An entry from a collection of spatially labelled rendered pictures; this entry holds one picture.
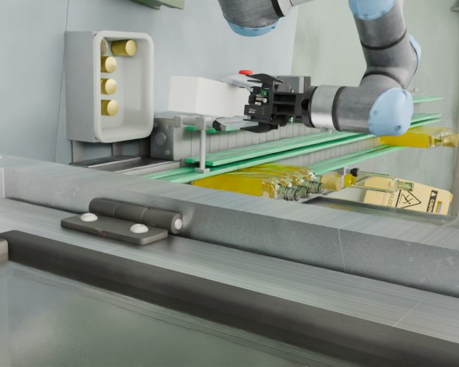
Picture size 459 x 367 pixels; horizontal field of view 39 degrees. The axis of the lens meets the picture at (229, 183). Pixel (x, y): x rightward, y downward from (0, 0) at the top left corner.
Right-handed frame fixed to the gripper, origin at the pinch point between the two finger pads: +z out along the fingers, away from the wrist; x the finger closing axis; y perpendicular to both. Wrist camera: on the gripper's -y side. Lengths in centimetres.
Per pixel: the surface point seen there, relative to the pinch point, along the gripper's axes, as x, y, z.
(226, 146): 9.5, -34.1, 21.1
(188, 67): -9.5, -32.1, 34.1
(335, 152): 9, -100, 21
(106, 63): -5.5, 3.9, 27.7
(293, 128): 3, -69, 21
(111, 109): 3.6, 1.2, 27.7
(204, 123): 4.5, -11.1, 12.4
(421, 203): 42, -361, 66
